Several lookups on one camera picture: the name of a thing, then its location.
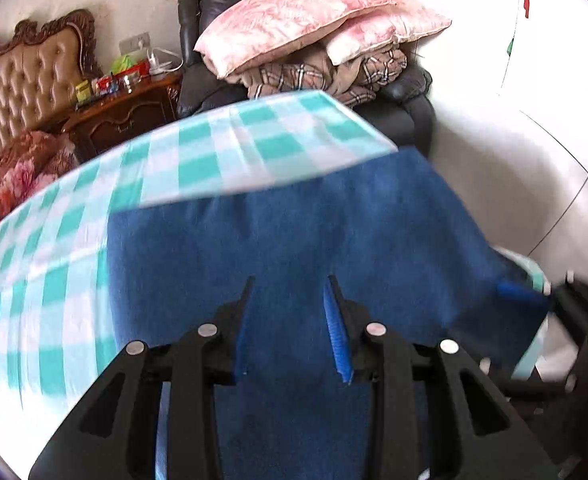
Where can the brown plaid blanket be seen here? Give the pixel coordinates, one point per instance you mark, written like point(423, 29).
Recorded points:
point(314, 77)

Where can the red floral quilt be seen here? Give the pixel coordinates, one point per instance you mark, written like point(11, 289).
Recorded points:
point(14, 180)

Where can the green hanging ornament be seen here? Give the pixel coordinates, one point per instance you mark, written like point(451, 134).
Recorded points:
point(509, 47)

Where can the wall socket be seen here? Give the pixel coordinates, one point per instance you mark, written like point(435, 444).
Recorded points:
point(135, 42)

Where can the white power strip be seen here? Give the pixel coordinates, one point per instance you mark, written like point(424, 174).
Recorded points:
point(156, 70)

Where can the dark wooden nightstand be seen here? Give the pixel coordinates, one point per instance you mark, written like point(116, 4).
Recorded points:
point(119, 120)

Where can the black leather armchair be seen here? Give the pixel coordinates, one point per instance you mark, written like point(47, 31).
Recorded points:
point(403, 110)

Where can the blue denim pants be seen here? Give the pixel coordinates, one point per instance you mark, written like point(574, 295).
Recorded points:
point(324, 220)

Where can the red tin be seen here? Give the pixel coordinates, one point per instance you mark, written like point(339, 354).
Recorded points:
point(126, 79)

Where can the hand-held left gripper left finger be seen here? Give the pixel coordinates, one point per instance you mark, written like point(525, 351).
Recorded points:
point(241, 340)

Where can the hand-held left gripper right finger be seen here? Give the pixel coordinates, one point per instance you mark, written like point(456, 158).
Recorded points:
point(339, 340)

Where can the small pink pillow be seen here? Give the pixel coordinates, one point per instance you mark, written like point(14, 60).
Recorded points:
point(398, 30)

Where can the tufted leather headboard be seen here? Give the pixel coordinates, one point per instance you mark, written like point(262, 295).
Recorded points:
point(29, 90)

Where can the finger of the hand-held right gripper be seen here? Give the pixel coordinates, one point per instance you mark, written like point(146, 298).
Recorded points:
point(523, 377)
point(518, 291)

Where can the large pink pillow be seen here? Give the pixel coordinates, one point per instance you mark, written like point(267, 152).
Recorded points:
point(294, 20)

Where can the yellow box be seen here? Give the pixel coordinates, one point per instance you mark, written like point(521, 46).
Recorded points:
point(84, 93)

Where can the green white checkered sheet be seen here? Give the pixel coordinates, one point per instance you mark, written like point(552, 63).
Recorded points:
point(74, 270)

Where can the green plastic bag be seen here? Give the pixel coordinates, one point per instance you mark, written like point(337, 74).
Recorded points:
point(126, 64)

